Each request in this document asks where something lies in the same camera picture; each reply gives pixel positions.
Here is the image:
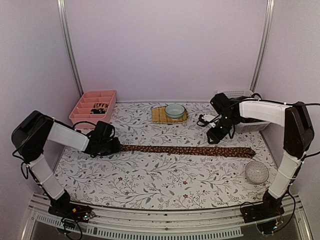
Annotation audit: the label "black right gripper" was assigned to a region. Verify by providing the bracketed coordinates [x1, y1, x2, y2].
[207, 114, 239, 144]

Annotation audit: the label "brown floral tie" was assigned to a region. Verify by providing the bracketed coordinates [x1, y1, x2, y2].
[120, 144, 256, 159]

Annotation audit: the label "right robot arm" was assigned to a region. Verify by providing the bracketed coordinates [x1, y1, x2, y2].
[198, 93, 315, 218]

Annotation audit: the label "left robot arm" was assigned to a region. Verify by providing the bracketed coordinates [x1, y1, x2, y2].
[11, 110, 121, 217]

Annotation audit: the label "white plastic basket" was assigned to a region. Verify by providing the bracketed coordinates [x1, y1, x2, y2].
[216, 89, 270, 134]

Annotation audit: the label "rolled black patterned tie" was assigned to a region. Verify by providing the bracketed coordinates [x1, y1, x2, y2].
[90, 102, 109, 114]

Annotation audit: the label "pink divided organizer tray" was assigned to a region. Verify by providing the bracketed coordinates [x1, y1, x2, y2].
[69, 89, 117, 129]

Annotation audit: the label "light green ceramic bowl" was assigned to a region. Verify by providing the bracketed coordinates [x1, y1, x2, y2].
[164, 104, 186, 120]

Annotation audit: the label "patterned glass bowl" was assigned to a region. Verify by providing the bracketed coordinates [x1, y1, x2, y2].
[245, 161, 269, 184]

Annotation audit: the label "bamboo mat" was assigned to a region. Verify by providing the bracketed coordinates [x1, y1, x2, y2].
[151, 106, 189, 124]

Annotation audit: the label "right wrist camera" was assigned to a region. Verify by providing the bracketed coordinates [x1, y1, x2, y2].
[196, 114, 219, 128]

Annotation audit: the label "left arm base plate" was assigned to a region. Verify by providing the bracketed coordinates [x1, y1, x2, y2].
[48, 203, 96, 223]

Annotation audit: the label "aluminium front rail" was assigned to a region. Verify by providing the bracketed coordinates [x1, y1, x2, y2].
[21, 194, 315, 240]

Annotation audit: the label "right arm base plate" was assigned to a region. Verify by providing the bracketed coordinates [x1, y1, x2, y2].
[239, 200, 285, 223]

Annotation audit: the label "aluminium right corner post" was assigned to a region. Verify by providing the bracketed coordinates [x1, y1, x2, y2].
[250, 0, 275, 92]

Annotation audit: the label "aluminium corner post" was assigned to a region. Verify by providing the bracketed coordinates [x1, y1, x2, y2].
[250, 0, 275, 92]
[56, 0, 84, 97]

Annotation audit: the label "aluminium left corner post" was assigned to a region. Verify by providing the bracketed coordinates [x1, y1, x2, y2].
[56, 0, 84, 97]

